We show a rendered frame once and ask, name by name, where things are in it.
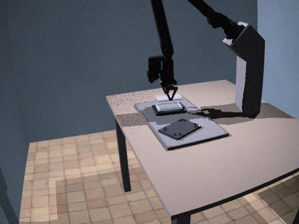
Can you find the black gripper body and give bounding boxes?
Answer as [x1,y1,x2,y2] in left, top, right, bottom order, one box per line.
[162,70,177,89]

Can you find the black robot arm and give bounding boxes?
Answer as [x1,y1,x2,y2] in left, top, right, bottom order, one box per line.
[147,0,244,83]

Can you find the white multi-well plate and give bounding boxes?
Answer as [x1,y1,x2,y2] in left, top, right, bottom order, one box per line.
[156,101,183,112]

